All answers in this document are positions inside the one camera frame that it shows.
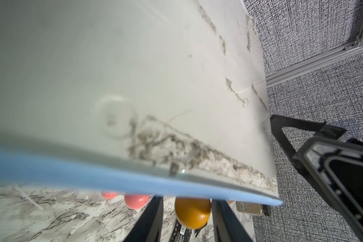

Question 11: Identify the white blue drawer cabinet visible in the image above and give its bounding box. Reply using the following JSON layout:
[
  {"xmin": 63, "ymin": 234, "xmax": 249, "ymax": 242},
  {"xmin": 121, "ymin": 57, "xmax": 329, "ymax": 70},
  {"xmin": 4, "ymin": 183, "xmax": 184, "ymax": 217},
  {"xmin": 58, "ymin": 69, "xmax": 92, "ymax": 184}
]
[{"xmin": 0, "ymin": 1, "xmax": 281, "ymax": 206}]

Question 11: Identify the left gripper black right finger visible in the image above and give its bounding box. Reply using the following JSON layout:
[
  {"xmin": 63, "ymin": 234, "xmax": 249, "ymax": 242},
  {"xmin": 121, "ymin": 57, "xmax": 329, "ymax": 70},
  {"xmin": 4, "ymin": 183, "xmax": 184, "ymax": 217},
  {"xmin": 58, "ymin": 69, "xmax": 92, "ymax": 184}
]
[{"xmin": 211, "ymin": 200, "xmax": 253, "ymax": 242}]

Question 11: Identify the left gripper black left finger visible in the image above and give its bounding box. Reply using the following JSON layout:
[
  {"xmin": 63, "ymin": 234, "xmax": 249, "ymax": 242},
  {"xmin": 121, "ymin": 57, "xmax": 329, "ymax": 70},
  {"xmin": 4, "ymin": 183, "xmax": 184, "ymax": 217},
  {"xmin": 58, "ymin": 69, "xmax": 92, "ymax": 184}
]
[{"xmin": 123, "ymin": 196, "xmax": 163, "ymax": 242}]

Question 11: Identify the pink drawer knob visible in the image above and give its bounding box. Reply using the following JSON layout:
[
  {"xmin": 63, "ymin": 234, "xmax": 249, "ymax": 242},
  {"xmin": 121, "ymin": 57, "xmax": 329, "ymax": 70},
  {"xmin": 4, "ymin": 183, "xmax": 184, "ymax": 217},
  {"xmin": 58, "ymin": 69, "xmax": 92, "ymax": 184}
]
[
  {"xmin": 101, "ymin": 191, "xmax": 119, "ymax": 200},
  {"xmin": 124, "ymin": 194, "xmax": 150, "ymax": 210}
]

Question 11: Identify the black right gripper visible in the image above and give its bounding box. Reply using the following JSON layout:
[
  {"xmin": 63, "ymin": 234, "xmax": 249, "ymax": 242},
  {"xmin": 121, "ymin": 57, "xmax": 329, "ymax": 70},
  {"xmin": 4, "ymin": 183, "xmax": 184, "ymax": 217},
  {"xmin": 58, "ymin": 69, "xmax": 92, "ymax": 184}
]
[{"xmin": 270, "ymin": 115, "xmax": 363, "ymax": 242}]

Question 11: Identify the orange drawer knob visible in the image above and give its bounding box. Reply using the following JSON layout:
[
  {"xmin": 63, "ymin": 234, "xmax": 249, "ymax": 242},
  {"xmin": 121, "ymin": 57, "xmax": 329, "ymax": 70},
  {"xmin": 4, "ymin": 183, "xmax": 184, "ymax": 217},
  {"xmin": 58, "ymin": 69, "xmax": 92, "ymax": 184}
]
[{"xmin": 174, "ymin": 197, "xmax": 211, "ymax": 229}]

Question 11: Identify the black cookie packet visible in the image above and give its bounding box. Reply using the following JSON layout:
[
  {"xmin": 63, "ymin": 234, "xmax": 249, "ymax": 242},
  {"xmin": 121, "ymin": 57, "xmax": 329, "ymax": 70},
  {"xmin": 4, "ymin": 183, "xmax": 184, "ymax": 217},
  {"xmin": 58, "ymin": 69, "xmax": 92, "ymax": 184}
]
[{"xmin": 169, "ymin": 220, "xmax": 207, "ymax": 242}]

